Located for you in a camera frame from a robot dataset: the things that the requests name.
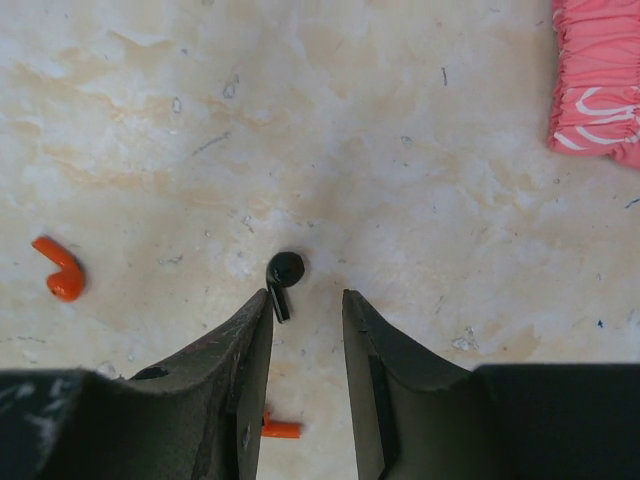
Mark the pink patterned cloth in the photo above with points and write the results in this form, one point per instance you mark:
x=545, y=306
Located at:
x=595, y=109

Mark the orange earbud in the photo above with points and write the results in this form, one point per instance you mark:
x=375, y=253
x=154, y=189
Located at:
x=278, y=429
x=68, y=283

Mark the black earbud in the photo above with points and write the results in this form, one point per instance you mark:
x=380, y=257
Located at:
x=284, y=270

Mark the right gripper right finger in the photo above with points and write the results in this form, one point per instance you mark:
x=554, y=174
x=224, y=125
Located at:
x=413, y=412

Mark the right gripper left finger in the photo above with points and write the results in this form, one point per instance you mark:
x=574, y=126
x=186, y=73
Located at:
x=205, y=402

